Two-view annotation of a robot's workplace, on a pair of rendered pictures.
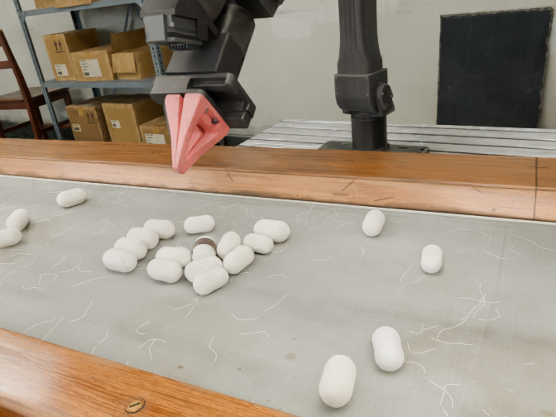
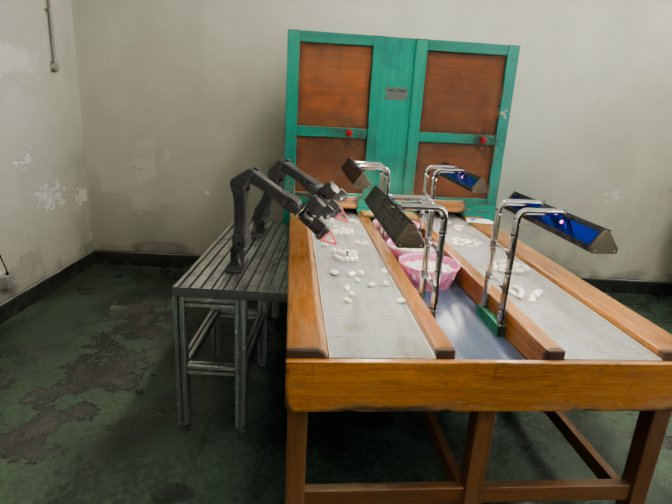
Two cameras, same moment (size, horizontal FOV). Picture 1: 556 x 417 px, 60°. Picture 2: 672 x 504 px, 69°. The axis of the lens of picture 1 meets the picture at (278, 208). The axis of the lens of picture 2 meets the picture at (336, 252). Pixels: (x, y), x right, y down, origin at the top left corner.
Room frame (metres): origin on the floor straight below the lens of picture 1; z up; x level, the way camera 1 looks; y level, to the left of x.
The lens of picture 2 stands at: (1.67, 1.83, 1.41)
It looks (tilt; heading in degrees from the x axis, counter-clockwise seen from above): 17 degrees down; 236
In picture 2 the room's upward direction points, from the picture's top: 3 degrees clockwise
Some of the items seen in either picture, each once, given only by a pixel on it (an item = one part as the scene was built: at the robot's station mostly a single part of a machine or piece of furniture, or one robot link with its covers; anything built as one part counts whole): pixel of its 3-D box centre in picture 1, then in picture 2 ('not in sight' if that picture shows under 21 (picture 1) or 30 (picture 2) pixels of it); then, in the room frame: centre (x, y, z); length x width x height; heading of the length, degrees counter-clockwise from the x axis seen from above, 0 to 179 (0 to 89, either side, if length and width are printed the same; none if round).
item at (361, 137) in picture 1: (369, 133); (237, 257); (0.83, -0.18, 0.71); 0.20 x 0.07 x 0.08; 56
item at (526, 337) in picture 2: not in sight; (455, 267); (-0.02, 0.35, 0.71); 1.81 x 0.05 x 0.11; 61
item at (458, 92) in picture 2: not in sight; (390, 121); (-0.47, -0.75, 1.32); 1.36 x 0.55 x 0.95; 151
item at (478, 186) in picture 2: not in sight; (459, 175); (-0.33, 0.02, 1.08); 0.62 x 0.08 x 0.07; 61
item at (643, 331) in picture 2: not in sight; (534, 276); (-0.36, 0.54, 0.67); 1.81 x 0.12 x 0.19; 61
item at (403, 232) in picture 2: not in sight; (390, 211); (0.62, 0.61, 1.08); 0.62 x 0.08 x 0.07; 61
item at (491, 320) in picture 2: not in sight; (521, 266); (0.20, 0.84, 0.90); 0.20 x 0.19 x 0.45; 61
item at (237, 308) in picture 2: not in sight; (239, 310); (0.71, -0.46, 0.32); 1.20 x 0.29 x 0.63; 56
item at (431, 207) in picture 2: not in sight; (408, 263); (0.55, 0.65, 0.90); 0.20 x 0.19 x 0.45; 61
